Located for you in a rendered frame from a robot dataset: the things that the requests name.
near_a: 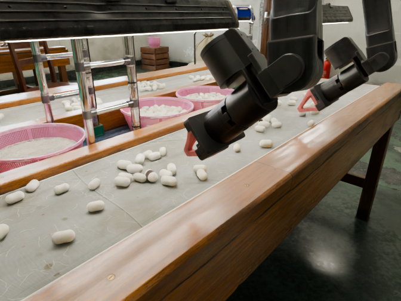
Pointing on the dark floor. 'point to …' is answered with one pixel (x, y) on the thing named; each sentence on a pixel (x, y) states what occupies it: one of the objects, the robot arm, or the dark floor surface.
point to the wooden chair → (32, 63)
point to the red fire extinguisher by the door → (326, 69)
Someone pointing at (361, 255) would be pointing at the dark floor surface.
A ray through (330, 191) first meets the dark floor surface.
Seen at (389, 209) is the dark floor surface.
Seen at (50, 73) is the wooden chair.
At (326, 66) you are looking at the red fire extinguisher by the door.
